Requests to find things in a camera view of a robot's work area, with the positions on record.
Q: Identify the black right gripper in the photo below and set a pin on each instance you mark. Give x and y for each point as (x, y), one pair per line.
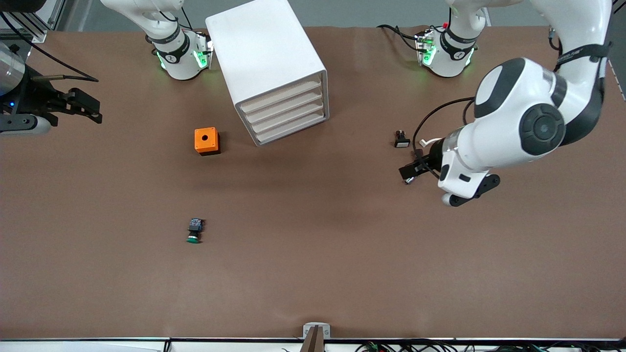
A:
(36, 99)

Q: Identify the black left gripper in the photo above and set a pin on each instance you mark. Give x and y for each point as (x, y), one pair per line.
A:
(432, 160)

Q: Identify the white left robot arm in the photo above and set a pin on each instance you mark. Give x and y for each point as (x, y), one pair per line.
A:
(513, 112)

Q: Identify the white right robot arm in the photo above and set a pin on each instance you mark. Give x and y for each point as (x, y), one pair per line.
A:
(181, 63)

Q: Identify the green push button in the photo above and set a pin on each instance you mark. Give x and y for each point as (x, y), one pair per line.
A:
(195, 226)

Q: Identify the brown table mat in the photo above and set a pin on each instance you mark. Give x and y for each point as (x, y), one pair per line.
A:
(313, 244)

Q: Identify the aluminium frame profile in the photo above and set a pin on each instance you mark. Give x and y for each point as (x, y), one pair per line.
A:
(29, 32)

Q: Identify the orange button enclosure box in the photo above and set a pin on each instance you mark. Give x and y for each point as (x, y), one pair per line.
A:
(205, 139)

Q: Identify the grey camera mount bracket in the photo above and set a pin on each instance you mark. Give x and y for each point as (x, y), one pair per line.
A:
(316, 332)

